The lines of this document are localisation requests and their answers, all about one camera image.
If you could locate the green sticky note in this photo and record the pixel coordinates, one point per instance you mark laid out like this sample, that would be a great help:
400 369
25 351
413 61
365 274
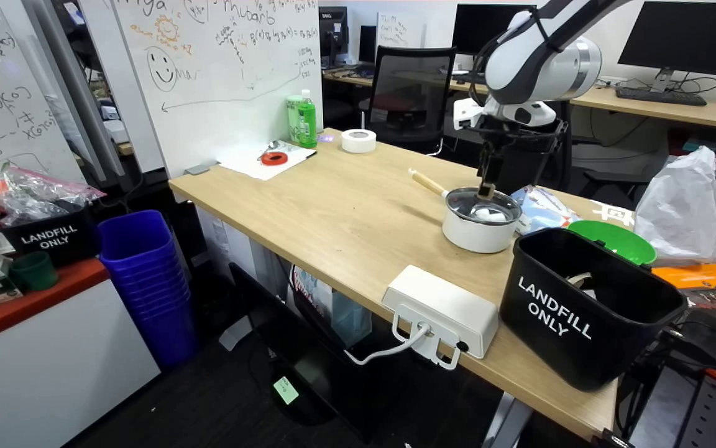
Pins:
287 389

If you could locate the whiteboard with dense writing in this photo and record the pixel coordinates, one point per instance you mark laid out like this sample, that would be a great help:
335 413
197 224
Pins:
2 101

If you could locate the white control box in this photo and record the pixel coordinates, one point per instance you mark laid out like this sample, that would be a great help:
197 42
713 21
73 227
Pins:
441 311

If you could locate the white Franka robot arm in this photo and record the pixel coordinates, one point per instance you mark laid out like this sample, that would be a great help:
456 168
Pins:
533 62

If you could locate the white plastic bag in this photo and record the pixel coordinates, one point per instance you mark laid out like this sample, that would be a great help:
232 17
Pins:
690 206

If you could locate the grey whiteboard eraser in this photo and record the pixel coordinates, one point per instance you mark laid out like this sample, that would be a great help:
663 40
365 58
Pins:
201 168

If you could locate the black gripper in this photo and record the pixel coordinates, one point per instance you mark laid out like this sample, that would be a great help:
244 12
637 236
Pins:
509 139

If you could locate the red tape roll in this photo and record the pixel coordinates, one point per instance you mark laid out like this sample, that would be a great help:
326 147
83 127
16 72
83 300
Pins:
274 163

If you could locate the white cup inside pot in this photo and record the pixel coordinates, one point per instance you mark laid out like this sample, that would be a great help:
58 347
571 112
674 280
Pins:
495 218

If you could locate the black keyboard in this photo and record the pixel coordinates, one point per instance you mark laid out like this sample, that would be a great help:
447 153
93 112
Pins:
659 94

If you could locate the black perforated metal panel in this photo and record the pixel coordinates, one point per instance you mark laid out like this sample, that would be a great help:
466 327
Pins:
708 413

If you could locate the white tape roll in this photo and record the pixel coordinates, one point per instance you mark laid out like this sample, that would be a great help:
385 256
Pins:
360 147

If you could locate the green plastic bottle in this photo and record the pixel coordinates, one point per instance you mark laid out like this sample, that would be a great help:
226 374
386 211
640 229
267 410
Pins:
303 119

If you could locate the wide black computer monitor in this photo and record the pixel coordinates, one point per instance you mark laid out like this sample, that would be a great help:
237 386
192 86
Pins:
682 33

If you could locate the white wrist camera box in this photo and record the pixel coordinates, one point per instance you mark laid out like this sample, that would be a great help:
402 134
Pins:
469 112

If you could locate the whiteboard with smiley drawing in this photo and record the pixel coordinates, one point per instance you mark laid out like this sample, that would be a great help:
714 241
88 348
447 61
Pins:
211 83

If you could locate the glass lid with wooden knob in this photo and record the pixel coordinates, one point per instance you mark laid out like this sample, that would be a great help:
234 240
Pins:
466 206

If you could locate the clear bag of trash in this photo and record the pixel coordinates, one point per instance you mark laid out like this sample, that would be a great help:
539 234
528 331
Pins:
35 195

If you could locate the black mesh office chair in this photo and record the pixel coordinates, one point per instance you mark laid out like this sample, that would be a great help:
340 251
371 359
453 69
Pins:
622 163
412 94

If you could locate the stacked blue bins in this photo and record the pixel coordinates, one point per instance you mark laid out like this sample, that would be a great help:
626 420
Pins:
155 290

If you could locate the clear bluish plastic bag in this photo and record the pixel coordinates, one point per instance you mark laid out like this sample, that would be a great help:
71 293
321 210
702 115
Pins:
541 206

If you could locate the dark green cup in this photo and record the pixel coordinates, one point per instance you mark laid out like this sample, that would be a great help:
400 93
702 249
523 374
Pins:
33 271

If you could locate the green bowl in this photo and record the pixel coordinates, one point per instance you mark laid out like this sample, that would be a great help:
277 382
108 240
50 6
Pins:
620 240

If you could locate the small black landfill bin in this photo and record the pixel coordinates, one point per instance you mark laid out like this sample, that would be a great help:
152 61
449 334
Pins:
50 240

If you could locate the large black landfill bin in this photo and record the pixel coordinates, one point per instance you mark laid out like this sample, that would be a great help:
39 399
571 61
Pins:
557 331

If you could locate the white cutting board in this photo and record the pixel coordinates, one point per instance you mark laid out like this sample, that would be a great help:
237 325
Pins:
248 163

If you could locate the empty black plastic bin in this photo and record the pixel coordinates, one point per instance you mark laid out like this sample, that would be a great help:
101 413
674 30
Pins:
545 170

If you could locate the orange folder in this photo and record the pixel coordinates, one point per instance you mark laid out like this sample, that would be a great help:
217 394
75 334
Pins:
708 274

